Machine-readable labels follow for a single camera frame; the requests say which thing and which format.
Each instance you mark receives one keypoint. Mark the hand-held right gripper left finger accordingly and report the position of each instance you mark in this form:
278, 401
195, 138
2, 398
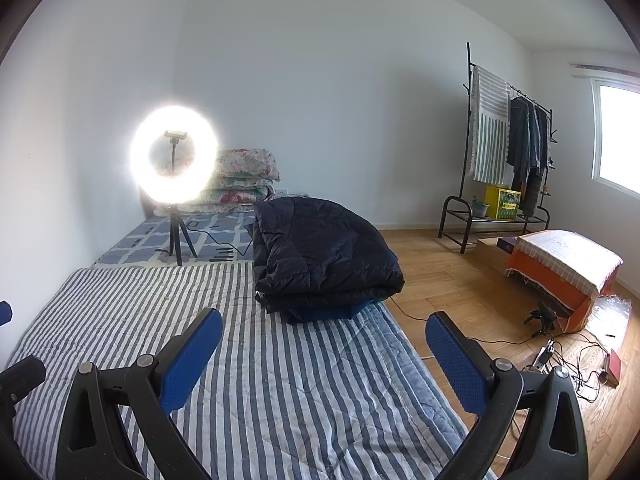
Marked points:
192, 355

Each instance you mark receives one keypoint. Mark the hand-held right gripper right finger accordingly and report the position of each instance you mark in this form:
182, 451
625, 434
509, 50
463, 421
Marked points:
455, 360

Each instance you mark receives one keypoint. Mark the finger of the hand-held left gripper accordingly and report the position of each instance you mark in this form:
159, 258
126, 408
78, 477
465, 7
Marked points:
22, 376
4, 313

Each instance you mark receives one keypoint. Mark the navy puffer jacket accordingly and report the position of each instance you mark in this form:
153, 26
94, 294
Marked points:
320, 250

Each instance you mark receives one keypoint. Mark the black clothes rack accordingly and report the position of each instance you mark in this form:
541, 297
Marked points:
467, 110

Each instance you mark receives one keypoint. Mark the power strip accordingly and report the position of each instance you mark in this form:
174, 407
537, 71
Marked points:
544, 355

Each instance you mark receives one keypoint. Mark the striped grey white blanket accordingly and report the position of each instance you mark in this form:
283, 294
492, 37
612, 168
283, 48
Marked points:
280, 385

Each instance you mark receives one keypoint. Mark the black device on floor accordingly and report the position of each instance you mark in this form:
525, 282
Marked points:
542, 320

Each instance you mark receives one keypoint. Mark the flat wooden box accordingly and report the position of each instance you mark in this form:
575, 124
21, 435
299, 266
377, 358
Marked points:
490, 257

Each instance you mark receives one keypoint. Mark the orange covered box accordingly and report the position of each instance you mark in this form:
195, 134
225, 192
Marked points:
555, 297

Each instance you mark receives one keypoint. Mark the black tripod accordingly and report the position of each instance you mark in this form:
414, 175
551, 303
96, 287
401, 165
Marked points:
176, 235

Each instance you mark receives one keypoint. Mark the blue plaid bedsheet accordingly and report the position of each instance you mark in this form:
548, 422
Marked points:
135, 245

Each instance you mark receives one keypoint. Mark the purple flat box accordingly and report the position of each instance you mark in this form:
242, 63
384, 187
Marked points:
507, 244

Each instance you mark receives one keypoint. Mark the blue garment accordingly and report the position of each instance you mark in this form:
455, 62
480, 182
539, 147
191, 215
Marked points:
325, 313

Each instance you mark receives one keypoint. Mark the beige woven cover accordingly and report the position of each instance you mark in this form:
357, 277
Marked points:
565, 257

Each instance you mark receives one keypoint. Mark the small green pot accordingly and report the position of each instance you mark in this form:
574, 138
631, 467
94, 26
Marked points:
481, 209

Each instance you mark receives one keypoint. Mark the bubble wrap sheet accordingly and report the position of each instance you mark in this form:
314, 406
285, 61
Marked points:
612, 320

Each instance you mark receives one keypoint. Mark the yellow box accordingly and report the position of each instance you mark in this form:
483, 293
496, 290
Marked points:
502, 202

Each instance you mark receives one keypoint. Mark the floral quilt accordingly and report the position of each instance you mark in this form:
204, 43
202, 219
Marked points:
247, 164
240, 196

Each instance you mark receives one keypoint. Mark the brown hanging garment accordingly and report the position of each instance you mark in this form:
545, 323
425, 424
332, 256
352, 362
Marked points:
531, 192

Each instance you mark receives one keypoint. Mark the black phone holder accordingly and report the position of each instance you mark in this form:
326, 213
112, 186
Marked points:
174, 152

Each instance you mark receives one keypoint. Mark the striped white towel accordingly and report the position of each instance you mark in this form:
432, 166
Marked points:
489, 130

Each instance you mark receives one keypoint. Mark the dark hanging jacket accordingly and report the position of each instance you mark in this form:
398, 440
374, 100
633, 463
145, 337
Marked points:
522, 135

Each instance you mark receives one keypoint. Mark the window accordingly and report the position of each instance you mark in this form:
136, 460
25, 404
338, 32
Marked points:
620, 135

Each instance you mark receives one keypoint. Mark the curtain rail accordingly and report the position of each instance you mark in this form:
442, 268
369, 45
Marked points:
605, 71

